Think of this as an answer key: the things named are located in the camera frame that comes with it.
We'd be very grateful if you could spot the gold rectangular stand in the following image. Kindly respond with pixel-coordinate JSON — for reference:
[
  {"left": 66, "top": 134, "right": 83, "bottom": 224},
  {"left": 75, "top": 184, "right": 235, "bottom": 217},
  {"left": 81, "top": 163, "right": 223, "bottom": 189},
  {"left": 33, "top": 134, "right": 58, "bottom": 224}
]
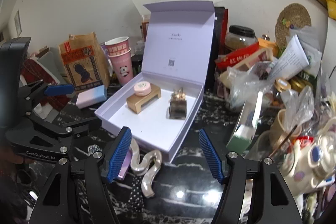
[{"left": 126, "top": 84, "right": 161, "bottom": 115}]

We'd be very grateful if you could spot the pink round compact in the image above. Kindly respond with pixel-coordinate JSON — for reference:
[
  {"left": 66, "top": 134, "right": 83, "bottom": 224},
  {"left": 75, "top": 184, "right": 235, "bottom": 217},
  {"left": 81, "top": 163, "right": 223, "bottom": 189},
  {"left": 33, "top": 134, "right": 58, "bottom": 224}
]
[{"left": 134, "top": 82, "right": 152, "bottom": 96}]

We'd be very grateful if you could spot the pink patterned box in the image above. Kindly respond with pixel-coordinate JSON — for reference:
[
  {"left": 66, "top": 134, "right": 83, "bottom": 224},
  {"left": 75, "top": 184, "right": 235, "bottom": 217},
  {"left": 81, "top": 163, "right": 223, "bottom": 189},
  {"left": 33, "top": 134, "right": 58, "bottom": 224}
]
[{"left": 217, "top": 70, "right": 231, "bottom": 101}]

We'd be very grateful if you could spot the dark glass bottle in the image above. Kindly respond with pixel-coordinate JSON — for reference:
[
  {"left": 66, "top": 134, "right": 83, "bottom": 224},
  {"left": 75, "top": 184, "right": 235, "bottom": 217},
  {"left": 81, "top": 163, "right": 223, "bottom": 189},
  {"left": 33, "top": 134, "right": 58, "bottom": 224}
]
[{"left": 131, "top": 55, "right": 143, "bottom": 76}]

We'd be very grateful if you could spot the beige paper pouch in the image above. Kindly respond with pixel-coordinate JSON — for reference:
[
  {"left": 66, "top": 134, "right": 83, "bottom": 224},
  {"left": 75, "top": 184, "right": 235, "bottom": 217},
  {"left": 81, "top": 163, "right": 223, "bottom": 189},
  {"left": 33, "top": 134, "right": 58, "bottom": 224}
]
[{"left": 219, "top": 47, "right": 275, "bottom": 83}]

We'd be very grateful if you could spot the gold-lid glass jar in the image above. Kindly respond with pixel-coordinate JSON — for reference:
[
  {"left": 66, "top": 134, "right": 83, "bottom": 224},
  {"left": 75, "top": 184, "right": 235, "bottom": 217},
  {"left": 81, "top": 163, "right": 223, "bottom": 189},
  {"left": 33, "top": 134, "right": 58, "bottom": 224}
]
[{"left": 273, "top": 78, "right": 292, "bottom": 106}]

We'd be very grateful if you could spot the pastel gradient box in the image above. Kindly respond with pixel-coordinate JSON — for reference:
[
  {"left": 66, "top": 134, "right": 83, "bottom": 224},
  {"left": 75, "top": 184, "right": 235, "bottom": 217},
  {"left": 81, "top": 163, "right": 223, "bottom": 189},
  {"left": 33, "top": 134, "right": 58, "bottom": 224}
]
[{"left": 76, "top": 86, "right": 107, "bottom": 109}]

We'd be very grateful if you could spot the round woven mat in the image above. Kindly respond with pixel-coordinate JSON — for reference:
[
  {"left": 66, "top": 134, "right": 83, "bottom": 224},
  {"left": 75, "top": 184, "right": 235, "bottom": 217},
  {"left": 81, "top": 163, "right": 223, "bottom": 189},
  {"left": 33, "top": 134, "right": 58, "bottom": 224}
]
[{"left": 275, "top": 3, "right": 312, "bottom": 50}]

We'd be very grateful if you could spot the white ceramic teapot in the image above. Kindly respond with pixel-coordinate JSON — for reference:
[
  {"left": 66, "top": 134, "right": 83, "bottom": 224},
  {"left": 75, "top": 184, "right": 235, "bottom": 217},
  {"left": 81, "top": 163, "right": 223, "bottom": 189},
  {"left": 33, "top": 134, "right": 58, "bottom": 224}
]
[{"left": 281, "top": 119, "right": 336, "bottom": 190}]

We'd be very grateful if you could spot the small purple box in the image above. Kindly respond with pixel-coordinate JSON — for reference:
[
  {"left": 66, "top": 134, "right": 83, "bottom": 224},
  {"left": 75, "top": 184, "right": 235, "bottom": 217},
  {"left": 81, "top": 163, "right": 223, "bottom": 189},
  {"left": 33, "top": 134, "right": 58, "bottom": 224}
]
[{"left": 117, "top": 152, "right": 132, "bottom": 180}]

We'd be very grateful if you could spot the red plaid scarf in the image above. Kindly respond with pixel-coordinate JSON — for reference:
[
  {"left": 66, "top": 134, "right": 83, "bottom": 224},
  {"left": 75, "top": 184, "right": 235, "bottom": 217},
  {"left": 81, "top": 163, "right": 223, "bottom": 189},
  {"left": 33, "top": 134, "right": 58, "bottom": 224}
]
[{"left": 20, "top": 59, "right": 69, "bottom": 112}]

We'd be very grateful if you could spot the person's left hand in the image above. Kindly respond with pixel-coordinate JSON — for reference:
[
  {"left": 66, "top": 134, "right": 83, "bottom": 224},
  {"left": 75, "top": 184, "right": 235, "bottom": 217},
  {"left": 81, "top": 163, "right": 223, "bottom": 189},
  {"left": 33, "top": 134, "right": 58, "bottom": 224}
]
[{"left": 0, "top": 147, "right": 29, "bottom": 165}]

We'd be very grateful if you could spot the red foil packet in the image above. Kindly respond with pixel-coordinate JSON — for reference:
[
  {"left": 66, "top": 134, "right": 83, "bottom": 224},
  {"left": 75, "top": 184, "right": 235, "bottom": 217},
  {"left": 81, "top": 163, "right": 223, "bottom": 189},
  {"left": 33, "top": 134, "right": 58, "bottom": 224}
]
[{"left": 215, "top": 42, "right": 260, "bottom": 69}]

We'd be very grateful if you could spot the clear plastic bag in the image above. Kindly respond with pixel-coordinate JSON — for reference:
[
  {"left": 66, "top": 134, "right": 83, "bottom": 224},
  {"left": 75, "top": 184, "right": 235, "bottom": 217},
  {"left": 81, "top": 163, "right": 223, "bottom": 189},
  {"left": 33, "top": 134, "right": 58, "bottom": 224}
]
[{"left": 228, "top": 61, "right": 273, "bottom": 109}]

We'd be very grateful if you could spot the yellow hanging item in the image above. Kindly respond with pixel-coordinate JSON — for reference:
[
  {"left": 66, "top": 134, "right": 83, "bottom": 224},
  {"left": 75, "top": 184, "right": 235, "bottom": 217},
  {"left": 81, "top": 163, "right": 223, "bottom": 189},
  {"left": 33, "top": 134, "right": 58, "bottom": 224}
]
[{"left": 324, "top": 0, "right": 336, "bottom": 20}]

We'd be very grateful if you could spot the smoky hair clip with charms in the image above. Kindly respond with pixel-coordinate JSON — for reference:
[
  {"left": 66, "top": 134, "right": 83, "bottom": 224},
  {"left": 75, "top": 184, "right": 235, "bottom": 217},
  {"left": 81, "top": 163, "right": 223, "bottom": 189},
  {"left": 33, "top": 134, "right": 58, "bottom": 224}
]
[{"left": 166, "top": 87, "right": 187, "bottom": 119}]

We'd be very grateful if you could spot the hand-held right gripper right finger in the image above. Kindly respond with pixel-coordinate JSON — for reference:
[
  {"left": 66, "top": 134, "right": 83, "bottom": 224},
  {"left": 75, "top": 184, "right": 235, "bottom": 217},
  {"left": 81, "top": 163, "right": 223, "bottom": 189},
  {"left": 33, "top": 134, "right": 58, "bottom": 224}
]
[{"left": 199, "top": 129, "right": 303, "bottom": 224}]

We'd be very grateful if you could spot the lavender gift box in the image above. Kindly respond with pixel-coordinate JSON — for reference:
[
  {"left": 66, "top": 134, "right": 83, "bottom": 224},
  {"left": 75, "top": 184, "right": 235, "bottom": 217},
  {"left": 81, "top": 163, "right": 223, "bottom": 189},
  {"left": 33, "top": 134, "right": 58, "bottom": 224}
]
[{"left": 94, "top": 0, "right": 216, "bottom": 164}]

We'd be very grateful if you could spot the glass jar black lid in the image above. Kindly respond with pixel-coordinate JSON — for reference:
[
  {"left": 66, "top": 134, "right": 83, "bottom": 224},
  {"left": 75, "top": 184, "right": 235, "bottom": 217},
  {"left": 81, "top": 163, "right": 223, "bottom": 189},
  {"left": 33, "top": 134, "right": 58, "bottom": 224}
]
[{"left": 225, "top": 25, "right": 258, "bottom": 52}]

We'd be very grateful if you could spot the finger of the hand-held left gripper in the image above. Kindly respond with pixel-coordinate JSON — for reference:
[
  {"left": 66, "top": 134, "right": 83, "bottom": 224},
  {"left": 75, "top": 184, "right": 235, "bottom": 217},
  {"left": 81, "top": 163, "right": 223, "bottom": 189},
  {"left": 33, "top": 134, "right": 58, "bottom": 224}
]
[
  {"left": 19, "top": 80, "right": 76, "bottom": 110},
  {"left": 26, "top": 112, "right": 102, "bottom": 140}
]

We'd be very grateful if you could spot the brown printed paper bag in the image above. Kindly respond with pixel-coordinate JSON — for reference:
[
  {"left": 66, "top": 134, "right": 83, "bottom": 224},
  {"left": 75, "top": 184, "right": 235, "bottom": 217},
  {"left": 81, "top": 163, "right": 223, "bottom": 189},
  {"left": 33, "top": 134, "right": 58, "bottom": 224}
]
[{"left": 58, "top": 32, "right": 111, "bottom": 93}]

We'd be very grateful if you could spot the white paper leaflet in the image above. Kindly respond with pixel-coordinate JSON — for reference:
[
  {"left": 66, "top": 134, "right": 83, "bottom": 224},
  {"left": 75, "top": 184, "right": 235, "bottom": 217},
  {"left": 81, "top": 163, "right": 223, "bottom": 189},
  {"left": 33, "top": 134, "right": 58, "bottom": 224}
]
[{"left": 268, "top": 34, "right": 310, "bottom": 80}]

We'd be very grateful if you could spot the pink panda paper cup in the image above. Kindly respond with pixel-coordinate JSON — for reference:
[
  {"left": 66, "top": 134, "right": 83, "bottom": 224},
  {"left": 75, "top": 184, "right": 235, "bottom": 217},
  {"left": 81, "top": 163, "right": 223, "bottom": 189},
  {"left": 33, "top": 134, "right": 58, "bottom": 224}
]
[{"left": 108, "top": 48, "right": 134, "bottom": 85}]

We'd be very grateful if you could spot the dark pink paper cup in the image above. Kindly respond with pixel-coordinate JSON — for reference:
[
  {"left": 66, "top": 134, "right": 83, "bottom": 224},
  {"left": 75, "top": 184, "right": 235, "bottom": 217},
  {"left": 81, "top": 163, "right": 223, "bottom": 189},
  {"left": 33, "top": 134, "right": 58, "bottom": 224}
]
[{"left": 105, "top": 36, "right": 131, "bottom": 56}]

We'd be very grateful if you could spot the pearly wavy hair claw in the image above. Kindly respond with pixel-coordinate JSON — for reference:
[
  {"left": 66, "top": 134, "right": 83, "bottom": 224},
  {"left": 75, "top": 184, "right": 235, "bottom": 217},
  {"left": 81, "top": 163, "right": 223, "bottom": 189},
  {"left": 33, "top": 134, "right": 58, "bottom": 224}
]
[{"left": 130, "top": 139, "right": 163, "bottom": 198}]

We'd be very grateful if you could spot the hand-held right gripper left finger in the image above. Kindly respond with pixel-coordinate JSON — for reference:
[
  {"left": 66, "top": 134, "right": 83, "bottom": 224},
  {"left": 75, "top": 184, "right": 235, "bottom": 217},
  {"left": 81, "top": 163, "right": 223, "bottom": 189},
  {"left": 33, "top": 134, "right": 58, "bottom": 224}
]
[{"left": 28, "top": 126, "right": 132, "bottom": 224}]

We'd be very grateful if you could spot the black polka-dot scrunchie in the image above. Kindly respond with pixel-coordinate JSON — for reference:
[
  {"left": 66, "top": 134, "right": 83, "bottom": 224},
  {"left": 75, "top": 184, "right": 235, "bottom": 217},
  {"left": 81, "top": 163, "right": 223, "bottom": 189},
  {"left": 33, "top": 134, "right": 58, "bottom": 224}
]
[{"left": 129, "top": 176, "right": 145, "bottom": 214}]

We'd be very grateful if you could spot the brown sauce jar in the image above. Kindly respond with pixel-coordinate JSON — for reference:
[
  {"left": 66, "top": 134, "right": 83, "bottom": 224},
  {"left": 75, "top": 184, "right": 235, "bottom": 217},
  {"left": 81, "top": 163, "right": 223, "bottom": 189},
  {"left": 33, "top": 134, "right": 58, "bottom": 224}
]
[{"left": 141, "top": 15, "right": 151, "bottom": 42}]

